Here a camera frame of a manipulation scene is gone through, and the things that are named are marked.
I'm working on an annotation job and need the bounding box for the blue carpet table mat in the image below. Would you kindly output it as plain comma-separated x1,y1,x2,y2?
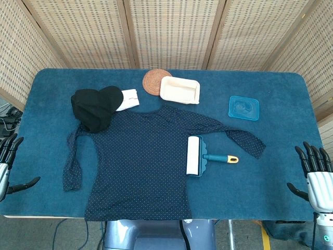
0,68,330,221

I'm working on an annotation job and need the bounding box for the cream rectangular tray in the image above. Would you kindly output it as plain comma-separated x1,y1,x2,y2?
159,76,201,105

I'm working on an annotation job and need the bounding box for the blue plastic container lid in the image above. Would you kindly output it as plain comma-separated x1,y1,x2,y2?
228,95,261,121

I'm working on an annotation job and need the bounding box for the black cloth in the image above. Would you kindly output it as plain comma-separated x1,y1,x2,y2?
70,85,124,134

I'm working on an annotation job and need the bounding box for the blue-grey robot torso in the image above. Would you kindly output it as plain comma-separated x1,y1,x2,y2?
104,218,217,250

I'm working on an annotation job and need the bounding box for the teal lint roller yellow handle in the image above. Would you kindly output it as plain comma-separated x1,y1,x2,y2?
186,135,239,179

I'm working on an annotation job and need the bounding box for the black cable bundle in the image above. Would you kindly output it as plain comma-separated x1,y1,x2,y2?
0,103,23,138

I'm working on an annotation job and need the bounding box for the round woven brown coaster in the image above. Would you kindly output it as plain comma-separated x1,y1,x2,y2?
142,69,173,96

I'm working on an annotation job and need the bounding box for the blue floor cable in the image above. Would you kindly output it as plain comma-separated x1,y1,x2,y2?
78,220,89,250

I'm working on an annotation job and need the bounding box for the dark blue cloth heap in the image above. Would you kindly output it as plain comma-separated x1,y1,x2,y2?
264,220,317,247

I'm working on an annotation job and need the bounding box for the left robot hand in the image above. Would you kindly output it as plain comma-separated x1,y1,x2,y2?
0,133,41,203

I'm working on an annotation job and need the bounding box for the white folded cloth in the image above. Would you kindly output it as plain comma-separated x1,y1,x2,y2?
116,89,140,112

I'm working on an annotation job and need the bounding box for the woven bamboo folding screen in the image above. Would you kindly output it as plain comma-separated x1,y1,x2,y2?
0,0,333,157

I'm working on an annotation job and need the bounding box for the navy polka dot shirt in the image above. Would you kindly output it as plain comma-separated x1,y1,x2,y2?
62,105,266,222

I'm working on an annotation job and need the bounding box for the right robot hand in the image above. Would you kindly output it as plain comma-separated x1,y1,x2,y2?
287,141,333,214

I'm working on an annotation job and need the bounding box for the black floor cable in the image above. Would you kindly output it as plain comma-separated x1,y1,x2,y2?
53,218,68,250

